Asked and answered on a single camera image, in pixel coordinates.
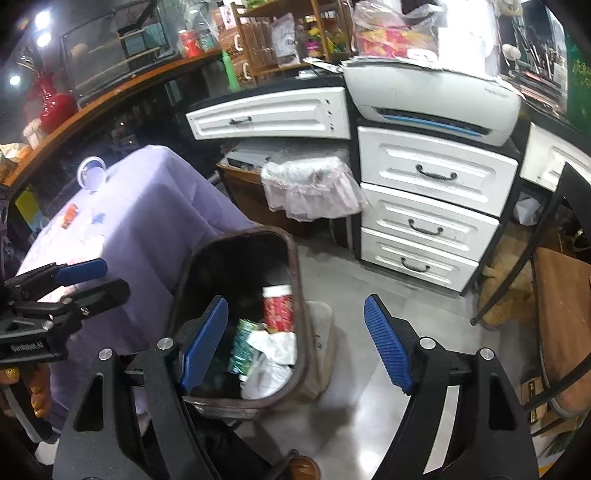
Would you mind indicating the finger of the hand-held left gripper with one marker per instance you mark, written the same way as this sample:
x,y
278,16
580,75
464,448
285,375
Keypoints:
x,y
85,270
106,290

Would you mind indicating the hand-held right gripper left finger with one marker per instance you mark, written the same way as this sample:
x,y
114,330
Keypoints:
x,y
203,346

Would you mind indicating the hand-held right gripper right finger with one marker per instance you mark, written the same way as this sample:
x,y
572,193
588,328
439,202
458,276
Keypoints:
x,y
385,346

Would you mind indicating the green drink can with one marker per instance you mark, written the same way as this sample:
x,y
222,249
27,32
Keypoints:
x,y
244,346

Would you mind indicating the translucent white plastic bag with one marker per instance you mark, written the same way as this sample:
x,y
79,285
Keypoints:
x,y
265,381

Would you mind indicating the red patterned paper cup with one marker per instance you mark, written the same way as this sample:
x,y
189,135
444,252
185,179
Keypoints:
x,y
278,309

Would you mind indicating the brown trash bin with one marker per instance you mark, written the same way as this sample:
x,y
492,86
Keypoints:
x,y
231,263

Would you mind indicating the person's left hand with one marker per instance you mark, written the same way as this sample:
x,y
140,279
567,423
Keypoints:
x,y
39,401

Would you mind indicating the small orange scrap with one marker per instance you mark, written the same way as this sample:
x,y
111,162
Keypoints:
x,y
70,217

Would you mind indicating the beige cloth bag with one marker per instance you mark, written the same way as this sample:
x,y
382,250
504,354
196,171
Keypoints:
x,y
323,341

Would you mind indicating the purple floral tablecloth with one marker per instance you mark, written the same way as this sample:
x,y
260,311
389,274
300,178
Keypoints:
x,y
152,221

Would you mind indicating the yellow and teal box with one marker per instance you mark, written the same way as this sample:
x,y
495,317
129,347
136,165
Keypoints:
x,y
30,207

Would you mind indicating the white cabinet drawer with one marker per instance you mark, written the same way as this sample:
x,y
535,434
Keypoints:
x,y
429,212
415,254
438,157

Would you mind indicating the white paper cup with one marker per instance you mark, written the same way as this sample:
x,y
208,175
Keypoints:
x,y
92,173

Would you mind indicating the brown paper bag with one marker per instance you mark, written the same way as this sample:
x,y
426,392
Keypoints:
x,y
505,290

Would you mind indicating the yellow snack bag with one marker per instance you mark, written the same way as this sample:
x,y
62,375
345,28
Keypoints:
x,y
14,153

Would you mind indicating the brown leather shoe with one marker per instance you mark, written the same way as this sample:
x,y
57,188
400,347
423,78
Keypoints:
x,y
304,468

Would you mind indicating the red ceramic vase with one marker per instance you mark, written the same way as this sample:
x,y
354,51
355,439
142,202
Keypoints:
x,y
55,108

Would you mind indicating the wooden counter with glass front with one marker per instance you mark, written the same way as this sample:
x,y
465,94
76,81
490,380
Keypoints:
x,y
115,99

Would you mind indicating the round wooden table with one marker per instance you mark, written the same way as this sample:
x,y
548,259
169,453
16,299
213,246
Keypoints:
x,y
563,314

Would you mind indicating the glass display case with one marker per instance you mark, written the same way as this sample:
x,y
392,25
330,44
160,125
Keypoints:
x,y
115,41

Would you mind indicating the wide white drawer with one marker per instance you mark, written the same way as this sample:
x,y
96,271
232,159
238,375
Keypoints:
x,y
277,113

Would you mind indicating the green bottle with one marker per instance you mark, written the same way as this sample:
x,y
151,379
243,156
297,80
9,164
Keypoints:
x,y
229,71

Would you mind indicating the white desk drawer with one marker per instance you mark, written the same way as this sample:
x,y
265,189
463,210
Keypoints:
x,y
549,157

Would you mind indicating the white printer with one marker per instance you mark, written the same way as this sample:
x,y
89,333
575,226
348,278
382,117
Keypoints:
x,y
429,97

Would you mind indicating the glass jar with teal contents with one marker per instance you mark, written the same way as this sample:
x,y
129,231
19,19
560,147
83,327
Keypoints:
x,y
207,43

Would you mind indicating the brown printed cardboard box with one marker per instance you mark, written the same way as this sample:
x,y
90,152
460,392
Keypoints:
x,y
249,34
251,69

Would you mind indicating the dark packet with white label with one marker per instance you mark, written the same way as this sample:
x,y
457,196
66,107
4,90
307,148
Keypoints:
x,y
282,39

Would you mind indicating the bag of colourful snacks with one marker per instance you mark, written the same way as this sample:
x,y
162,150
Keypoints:
x,y
392,32

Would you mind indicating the green sign board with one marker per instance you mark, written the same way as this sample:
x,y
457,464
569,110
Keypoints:
x,y
579,78

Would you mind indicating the wooden shelf rack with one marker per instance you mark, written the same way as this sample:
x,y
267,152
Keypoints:
x,y
318,16

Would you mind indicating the black metal chair frame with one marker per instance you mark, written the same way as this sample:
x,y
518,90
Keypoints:
x,y
551,203

